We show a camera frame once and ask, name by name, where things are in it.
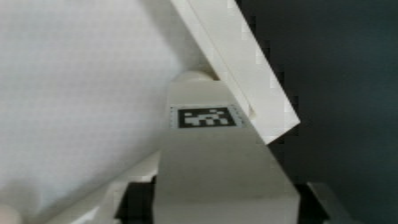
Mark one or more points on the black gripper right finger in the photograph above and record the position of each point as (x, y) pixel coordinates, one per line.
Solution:
(321, 208)

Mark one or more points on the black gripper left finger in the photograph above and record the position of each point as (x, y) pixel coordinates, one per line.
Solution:
(136, 207)

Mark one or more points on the white desk leg front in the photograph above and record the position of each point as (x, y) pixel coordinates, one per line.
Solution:
(221, 182)

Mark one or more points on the white desk top tray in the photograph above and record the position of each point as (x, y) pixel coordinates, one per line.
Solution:
(91, 54)

